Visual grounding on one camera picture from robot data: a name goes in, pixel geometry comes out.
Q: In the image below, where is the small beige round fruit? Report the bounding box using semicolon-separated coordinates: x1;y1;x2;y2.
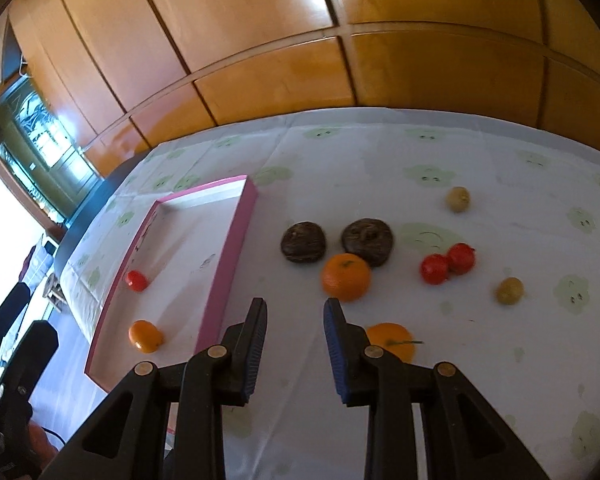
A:
496;277;524;307
446;186;471;213

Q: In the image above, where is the wooden wardrobe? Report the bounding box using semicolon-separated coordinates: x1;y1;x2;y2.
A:
0;0;600;171

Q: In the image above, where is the orange mandarin with green stem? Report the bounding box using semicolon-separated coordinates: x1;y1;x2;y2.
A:
366;322;425;363

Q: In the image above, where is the white cloud-print tablecloth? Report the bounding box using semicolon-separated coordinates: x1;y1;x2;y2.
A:
60;107;600;480

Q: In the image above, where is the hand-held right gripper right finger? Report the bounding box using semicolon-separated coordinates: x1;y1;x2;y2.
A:
323;298;551;480

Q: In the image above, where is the glass door cabinet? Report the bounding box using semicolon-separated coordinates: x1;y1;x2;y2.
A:
0;75;101;221

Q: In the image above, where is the dark water chestnut with stem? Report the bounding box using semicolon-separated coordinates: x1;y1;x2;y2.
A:
341;218;395;267

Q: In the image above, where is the small orange kumquat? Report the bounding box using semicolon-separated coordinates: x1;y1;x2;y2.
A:
128;320;164;353

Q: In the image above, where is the small wooden stool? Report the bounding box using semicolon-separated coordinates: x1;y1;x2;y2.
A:
42;275;71;313

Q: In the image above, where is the pink shallow box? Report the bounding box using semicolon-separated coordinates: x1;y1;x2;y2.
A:
83;175;258;396

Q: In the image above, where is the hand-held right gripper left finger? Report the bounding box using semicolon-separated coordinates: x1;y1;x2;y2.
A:
40;298;268;480

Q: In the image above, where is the smooth dark water chestnut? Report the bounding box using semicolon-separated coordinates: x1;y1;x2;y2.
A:
280;221;327;264

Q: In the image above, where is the person's left hand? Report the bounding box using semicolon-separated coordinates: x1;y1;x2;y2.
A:
29;424;60;467

